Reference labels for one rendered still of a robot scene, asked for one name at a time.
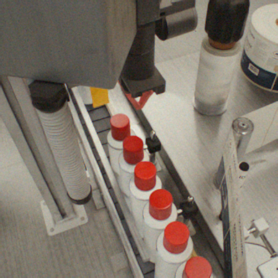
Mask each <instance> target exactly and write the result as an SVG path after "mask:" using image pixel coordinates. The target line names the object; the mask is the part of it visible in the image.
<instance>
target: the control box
mask: <svg viewBox="0 0 278 278"><path fill-rule="evenodd" d="M136 32H137V21H136V0H0V75H5V76H13V77H18V78H27V79H35V80H40V81H48V82H53V83H62V84H71V85H76V86H84V87H93V88H98V89H107V90H113V89H114V87H115V86H116V84H117V81H118V79H119V76H120V73H121V71H122V67H123V64H125V61H126V59H127V56H128V53H129V51H130V48H131V46H132V43H133V39H134V37H135V34H136Z"/></svg>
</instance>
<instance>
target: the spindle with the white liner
mask: <svg viewBox="0 0 278 278"><path fill-rule="evenodd" d="M248 15H249V0H209V2H208V8H207V15H206V20H205V29H204V30H205V33H206V34H207V36H206V37H204V39H203V40H202V44H201V51H200V57H199V67H198V71H197V79H196V83H195V89H194V96H193V98H192V104H193V106H194V108H195V109H196V110H198V111H199V112H200V113H202V114H205V115H218V114H221V113H223V112H224V111H225V110H226V108H227V106H228V99H229V96H230V90H231V85H232V82H233V78H234V75H235V69H236V66H237V63H238V56H239V53H240V50H241V44H240V42H239V40H241V38H242V37H243V34H244V29H245V26H246V22H247V19H248Z"/></svg>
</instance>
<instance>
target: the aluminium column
mask: <svg viewBox="0 0 278 278"><path fill-rule="evenodd" d="M30 95H31V93H30V90H29V87H28V85H27V82H26V80H25V78H18V77H13V76H5V75H0V116H1V118H2V121H3V122H4V124H5V126H6V128H7V130H8V132H9V134H10V136H11V138H12V140H13V141H14V144H15V146H16V148H17V150H18V152H19V154H20V155H21V157H22V159H23V161H24V163H25V166H26V168H27V169H28V171H29V172H30V174H31V176H32V178H33V180H34V181H35V183H36V185H37V188H38V190H39V192H40V193H41V195H42V197H43V199H44V201H45V203H46V205H47V207H48V209H49V211H50V213H51V214H52V216H53V218H54V220H55V221H56V223H59V222H62V221H64V220H67V219H69V218H72V217H75V216H76V214H75V211H74V208H73V204H72V202H71V201H70V199H69V197H68V190H67V188H66V186H65V183H64V182H63V178H62V176H61V173H60V170H59V169H58V165H57V163H56V161H55V157H54V155H53V152H52V149H51V147H50V144H49V142H48V138H47V136H46V133H45V131H44V128H43V126H42V123H41V120H40V117H39V115H38V112H37V110H36V108H35V107H34V105H33V104H32V99H31V97H30Z"/></svg>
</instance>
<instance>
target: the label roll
mask: <svg viewBox="0 0 278 278"><path fill-rule="evenodd" d="M240 68H241V71H242V73H243V75H244V76H245V78H246V79H247V80H248V81H250V82H251V83H253V84H254V85H256V86H257V87H260V88H262V89H265V90H267V91H269V92H275V93H278V3H275V4H268V5H265V6H262V7H260V8H258V9H257V10H256V11H255V12H254V14H253V16H252V18H251V22H250V25H249V29H248V34H247V36H246V41H245V43H244V48H243V52H242V57H241V61H240Z"/></svg>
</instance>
